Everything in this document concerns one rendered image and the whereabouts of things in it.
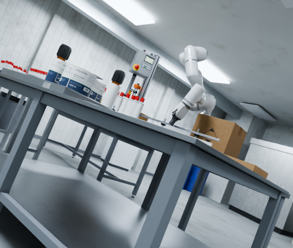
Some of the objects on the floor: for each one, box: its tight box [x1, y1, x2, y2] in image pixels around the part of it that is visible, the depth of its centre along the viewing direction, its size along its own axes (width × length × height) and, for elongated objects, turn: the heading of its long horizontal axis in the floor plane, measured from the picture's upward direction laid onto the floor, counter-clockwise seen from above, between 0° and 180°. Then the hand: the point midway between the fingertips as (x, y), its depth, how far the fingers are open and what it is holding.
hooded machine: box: [100, 136, 139, 172], centre depth 754 cm, size 66×59×132 cm
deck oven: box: [228, 137, 293, 238], centre depth 841 cm, size 170×130×218 cm
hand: (172, 122), depth 208 cm, fingers closed
